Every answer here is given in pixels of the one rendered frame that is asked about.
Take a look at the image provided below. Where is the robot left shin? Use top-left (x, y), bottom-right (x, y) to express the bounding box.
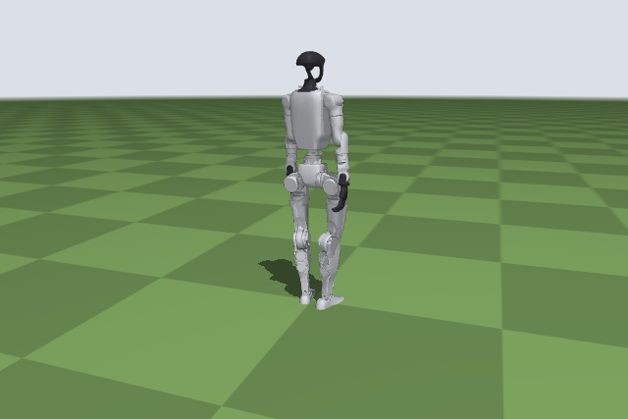
top-left (292, 232), bottom-right (310, 295)

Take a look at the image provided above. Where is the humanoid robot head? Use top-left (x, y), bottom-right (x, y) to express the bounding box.
top-left (296, 51), bottom-right (325, 92)

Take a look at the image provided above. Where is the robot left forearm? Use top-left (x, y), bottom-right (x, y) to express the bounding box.
top-left (285, 133), bottom-right (297, 172)

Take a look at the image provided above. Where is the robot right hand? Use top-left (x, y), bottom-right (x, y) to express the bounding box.
top-left (332, 174), bottom-right (349, 212)

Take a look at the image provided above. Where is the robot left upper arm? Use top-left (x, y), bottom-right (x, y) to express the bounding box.
top-left (282, 93), bottom-right (294, 140)

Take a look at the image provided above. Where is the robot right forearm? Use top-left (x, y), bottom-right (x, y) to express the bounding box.
top-left (335, 132), bottom-right (350, 183)

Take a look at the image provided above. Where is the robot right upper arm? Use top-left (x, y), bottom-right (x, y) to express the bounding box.
top-left (322, 92), bottom-right (344, 147)

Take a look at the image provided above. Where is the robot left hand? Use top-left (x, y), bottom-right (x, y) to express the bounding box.
top-left (287, 165), bottom-right (294, 195)

